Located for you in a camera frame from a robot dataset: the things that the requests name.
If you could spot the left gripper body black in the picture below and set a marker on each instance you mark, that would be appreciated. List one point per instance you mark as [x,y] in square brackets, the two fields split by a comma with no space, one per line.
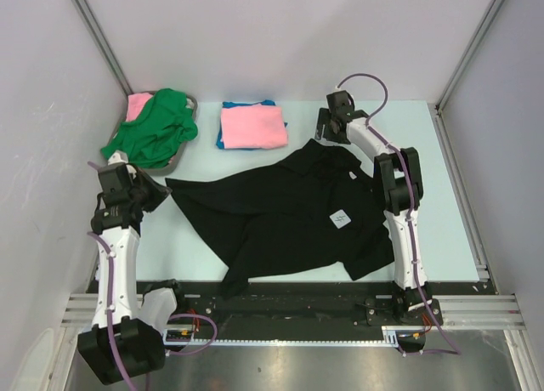
[132,195]

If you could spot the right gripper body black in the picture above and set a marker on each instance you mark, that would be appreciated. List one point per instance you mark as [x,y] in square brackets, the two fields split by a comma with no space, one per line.
[337,138]

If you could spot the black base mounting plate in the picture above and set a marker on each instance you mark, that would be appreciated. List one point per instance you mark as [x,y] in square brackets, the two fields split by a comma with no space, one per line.
[310,311]

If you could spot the pink t shirt in tray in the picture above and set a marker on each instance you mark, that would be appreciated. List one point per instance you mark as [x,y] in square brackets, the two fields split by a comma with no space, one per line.
[135,104]

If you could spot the grey laundry tray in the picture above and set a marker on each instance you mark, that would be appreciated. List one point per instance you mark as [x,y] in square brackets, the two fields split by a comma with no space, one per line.
[170,168]

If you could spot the green t shirt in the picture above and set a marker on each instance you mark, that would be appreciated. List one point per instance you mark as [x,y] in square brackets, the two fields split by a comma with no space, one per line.
[153,132]

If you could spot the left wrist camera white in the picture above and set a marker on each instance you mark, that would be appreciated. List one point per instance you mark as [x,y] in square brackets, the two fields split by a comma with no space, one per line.
[118,157]

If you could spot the folded pink t shirt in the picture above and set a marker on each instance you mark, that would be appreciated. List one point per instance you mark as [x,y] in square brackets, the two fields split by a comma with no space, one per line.
[255,127]

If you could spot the left aluminium frame post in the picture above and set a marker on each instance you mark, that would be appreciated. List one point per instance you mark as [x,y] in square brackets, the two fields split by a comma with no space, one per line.
[96,32]

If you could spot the right aluminium frame post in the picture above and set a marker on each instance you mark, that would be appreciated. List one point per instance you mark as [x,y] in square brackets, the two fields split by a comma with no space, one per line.
[476,40]

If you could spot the black polo shirt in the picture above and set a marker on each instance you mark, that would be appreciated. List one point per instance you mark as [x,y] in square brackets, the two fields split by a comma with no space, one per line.
[310,210]

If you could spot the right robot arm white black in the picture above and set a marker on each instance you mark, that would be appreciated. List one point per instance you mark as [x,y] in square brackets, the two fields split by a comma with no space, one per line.
[397,189]

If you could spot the grey slotted cable duct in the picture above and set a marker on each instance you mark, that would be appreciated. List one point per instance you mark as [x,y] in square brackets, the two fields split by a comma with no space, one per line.
[385,338]

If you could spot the aluminium frame post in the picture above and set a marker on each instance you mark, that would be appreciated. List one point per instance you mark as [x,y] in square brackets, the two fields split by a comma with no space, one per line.
[96,32]
[476,40]

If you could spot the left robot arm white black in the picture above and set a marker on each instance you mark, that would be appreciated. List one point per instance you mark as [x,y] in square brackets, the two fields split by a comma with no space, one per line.
[125,336]

